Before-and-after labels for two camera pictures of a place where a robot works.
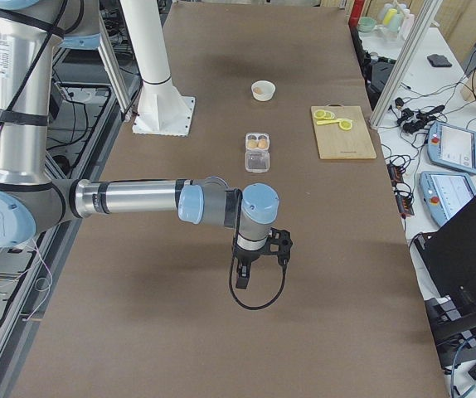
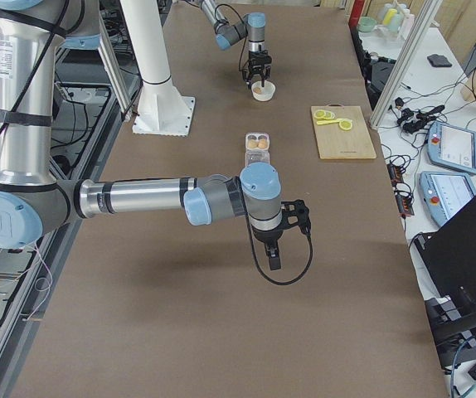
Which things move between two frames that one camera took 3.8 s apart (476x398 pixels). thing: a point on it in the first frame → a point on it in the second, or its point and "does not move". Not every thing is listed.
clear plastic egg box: [257, 154] does not move
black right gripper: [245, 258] → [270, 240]
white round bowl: [268, 89] does not move
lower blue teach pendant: [444, 191] does not move
